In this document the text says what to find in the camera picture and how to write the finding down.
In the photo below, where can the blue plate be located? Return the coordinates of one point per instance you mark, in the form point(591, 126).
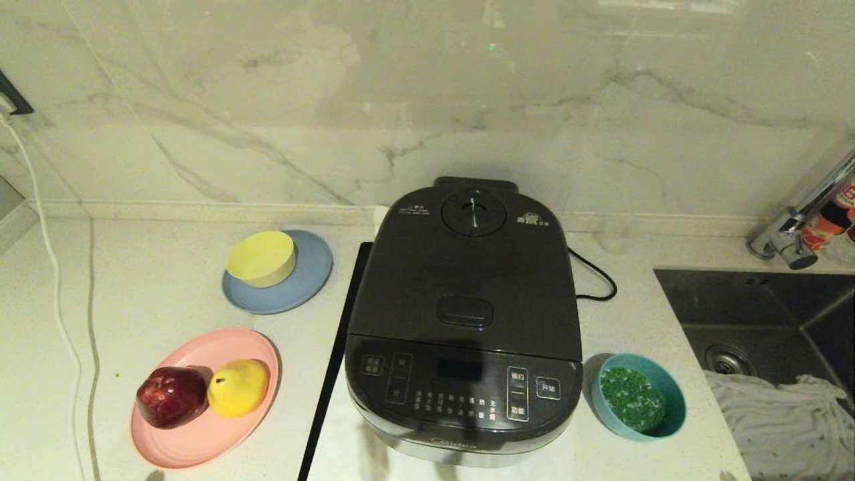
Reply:
point(310, 274)

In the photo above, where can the chrome faucet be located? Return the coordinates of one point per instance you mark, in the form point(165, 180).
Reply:
point(791, 237)

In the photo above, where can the chopped green vegetables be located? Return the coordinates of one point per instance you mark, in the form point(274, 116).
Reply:
point(631, 399)

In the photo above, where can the black wall socket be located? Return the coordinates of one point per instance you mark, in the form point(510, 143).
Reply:
point(13, 93)

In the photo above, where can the pink plate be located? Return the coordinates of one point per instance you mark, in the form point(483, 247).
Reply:
point(200, 441)

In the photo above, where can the yellow bowl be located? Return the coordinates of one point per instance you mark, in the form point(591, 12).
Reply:
point(260, 257)

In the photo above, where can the white crumpled cloth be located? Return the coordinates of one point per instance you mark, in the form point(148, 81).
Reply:
point(781, 427)

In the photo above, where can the black rice cooker lid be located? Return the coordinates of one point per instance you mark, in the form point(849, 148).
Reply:
point(467, 267)

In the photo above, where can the round sink drain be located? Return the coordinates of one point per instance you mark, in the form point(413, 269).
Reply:
point(730, 359)

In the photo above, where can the red apple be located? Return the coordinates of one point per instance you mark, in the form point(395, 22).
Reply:
point(172, 397)

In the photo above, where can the steel sink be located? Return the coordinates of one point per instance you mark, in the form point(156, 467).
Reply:
point(755, 307)

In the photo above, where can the teal bowl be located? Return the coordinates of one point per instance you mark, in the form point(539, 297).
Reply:
point(673, 407)

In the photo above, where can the yellow pear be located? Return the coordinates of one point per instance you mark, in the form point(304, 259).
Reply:
point(238, 387)

